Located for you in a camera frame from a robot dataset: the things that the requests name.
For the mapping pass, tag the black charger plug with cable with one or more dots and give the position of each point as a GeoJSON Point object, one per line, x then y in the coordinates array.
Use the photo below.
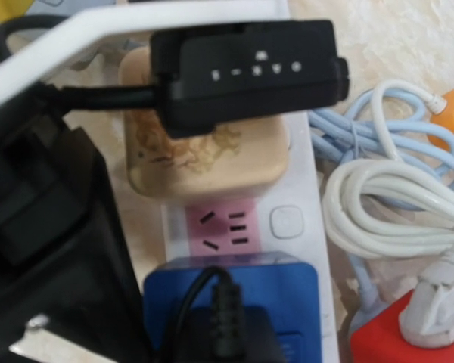
{"type": "Point", "coordinates": [213, 324]}

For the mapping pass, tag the blue cube adapter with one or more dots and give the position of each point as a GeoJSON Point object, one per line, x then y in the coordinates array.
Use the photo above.
{"type": "Point", "coordinates": [287, 288]}

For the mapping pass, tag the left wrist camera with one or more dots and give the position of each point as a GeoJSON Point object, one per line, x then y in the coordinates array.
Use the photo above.
{"type": "Point", "coordinates": [209, 75]}

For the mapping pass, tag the long white power strip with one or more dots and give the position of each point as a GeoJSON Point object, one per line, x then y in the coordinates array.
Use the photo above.
{"type": "Point", "coordinates": [287, 217]}

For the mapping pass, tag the beige cube adapter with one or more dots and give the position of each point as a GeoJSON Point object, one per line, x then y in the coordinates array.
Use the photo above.
{"type": "Point", "coordinates": [245, 157]}

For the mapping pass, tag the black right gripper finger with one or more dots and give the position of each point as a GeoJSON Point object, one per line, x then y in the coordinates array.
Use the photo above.
{"type": "Point", "coordinates": [63, 253]}

